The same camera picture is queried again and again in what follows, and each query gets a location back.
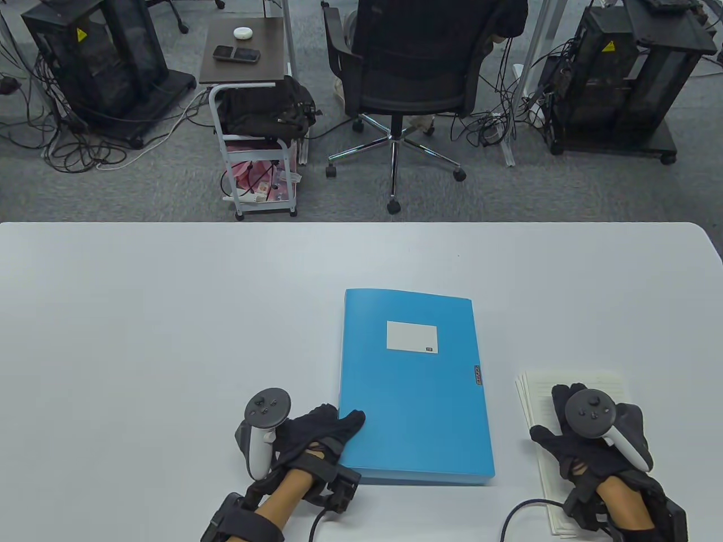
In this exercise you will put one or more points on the white cart with brown top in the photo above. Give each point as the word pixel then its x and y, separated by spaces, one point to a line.
pixel 248 70

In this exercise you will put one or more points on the person's right forearm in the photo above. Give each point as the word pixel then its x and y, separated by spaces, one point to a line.
pixel 624 505

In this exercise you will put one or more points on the stack of lined paper sheets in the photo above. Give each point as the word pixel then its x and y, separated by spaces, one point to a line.
pixel 542 395

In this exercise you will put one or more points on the black power adapter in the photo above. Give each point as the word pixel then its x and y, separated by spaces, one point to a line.
pixel 8 84

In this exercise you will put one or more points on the person's right hand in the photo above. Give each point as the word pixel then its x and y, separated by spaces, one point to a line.
pixel 587 454

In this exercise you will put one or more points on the person's right middle finger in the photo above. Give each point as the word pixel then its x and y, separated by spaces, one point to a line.
pixel 578 388

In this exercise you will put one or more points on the person's left hand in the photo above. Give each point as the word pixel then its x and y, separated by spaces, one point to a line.
pixel 316 432

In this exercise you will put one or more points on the black computer rack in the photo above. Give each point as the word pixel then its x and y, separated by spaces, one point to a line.
pixel 101 62
pixel 615 84

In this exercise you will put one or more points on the person's left fingers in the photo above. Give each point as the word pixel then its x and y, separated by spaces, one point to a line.
pixel 342 426

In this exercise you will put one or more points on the white desk leg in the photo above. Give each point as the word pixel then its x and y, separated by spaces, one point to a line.
pixel 289 39
pixel 531 51

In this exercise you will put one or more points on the white round device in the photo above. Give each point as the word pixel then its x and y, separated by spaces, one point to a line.
pixel 243 33

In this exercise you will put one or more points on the black phone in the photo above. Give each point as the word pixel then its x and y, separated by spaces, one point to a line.
pixel 237 54

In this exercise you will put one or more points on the black bag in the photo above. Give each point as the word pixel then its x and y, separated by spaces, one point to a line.
pixel 262 107

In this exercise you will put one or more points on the grey white hand controller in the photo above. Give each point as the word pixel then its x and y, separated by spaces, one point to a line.
pixel 265 412
pixel 590 412

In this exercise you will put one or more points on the black office chair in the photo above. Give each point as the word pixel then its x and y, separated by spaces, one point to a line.
pixel 415 79

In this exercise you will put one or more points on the person's right thumb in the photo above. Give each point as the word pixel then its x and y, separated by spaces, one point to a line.
pixel 547 436

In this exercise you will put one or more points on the pink plastic bag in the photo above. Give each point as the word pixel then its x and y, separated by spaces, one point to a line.
pixel 254 172

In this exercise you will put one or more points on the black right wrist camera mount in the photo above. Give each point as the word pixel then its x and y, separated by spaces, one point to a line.
pixel 669 514

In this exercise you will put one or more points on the person's left forearm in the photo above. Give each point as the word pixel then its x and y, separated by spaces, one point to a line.
pixel 282 499

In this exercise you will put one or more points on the blue file box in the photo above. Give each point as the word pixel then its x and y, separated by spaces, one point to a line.
pixel 415 406

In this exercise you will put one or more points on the black chair base with wheels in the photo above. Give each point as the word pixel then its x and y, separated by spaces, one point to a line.
pixel 182 23

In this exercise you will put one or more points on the white power strip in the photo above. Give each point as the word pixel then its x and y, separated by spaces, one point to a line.
pixel 245 197
pixel 534 104

